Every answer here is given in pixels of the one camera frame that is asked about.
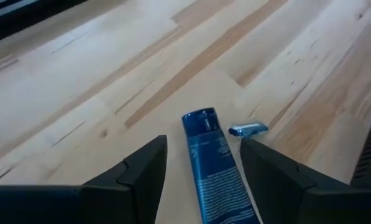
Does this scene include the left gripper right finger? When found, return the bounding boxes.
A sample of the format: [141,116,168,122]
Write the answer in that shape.
[240,138,371,224]

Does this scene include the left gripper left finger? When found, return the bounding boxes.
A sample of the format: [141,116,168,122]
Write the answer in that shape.
[0,135,168,224]

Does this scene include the dark toiletry tube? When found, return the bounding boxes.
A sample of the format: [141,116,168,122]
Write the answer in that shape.
[181,107,261,224]

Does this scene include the black aluminium table frame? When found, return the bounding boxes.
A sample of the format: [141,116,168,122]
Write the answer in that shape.
[0,0,88,46]

